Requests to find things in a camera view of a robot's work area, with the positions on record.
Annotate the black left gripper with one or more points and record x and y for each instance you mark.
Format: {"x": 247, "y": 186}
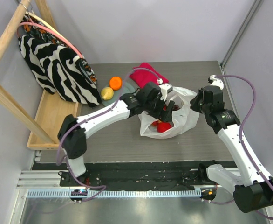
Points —
{"x": 162, "y": 115}

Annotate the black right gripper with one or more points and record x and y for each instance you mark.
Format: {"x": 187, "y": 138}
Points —
{"x": 197, "y": 102}

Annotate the red apple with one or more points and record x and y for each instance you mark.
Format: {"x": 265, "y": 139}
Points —
{"x": 163, "y": 127}

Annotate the dark purple grape bunch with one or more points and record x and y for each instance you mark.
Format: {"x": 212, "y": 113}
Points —
{"x": 176, "y": 107}

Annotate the red yellow strawberry bunch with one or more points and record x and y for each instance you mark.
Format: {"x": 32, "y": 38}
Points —
{"x": 154, "y": 123}

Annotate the white lemon print plastic bag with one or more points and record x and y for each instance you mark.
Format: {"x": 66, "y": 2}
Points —
{"x": 183, "y": 119}

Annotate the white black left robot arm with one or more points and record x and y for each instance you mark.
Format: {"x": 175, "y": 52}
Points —
{"x": 74, "y": 132}

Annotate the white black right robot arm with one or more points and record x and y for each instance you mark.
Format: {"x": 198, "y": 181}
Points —
{"x": 253, "y": 188}

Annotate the folded red cloth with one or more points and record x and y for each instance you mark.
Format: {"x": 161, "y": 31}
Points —
{"x": 145, "y": 73}

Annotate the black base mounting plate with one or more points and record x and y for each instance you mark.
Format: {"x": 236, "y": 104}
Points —
{"x": 141, "y": 176}

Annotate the orange fruit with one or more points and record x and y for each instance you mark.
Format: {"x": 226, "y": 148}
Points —
{"x": 115, "y": 83}

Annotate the zebra pattern black white garment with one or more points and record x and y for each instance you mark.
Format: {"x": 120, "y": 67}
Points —
{"x": 58, "y": 69}

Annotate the camouflage orange black garment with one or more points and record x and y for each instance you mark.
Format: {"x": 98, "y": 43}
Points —
{"x": 48, "y": 37}

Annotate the pink clothes hanger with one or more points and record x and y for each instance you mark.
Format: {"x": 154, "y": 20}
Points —
{"x": 55, "y": 34}

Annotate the cream clothes hanger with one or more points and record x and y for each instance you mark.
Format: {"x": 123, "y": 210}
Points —
{"x": 41, "y": 20}

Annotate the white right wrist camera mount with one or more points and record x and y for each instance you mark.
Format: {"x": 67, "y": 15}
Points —
{"x": 213, "y": 80}

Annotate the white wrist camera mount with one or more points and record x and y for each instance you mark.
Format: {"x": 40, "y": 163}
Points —
{"x": 213, "y": 80}
{"x": 165, "y": 89}

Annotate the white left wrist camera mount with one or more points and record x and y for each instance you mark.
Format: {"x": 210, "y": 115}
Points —
{"x": 165, "y": 89}

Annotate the aluminium cable duct rail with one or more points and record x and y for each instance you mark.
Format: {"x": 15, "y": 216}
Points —
{"x": 77, "y": 193}

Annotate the wooden clothes rack frame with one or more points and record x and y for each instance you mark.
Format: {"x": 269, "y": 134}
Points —
{"x": 28, "y": 115}

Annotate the aluminium corner frame profile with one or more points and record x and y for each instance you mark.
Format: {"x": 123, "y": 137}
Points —
{"x": 241, "y": 31}

